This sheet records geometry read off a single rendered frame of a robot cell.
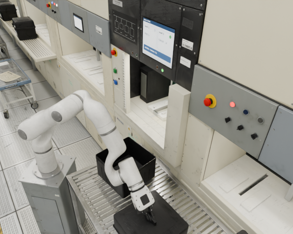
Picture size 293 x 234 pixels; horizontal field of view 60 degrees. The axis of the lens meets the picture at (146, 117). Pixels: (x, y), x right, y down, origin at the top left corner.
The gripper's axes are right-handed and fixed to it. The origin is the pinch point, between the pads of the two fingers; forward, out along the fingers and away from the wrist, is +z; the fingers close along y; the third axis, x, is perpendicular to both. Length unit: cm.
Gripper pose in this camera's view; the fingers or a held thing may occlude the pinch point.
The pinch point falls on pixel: (149, 216)
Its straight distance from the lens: 140.3
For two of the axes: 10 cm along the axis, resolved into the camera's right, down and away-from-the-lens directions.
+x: -4.4, 2.5, 8.6
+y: 8.0, -3.3, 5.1
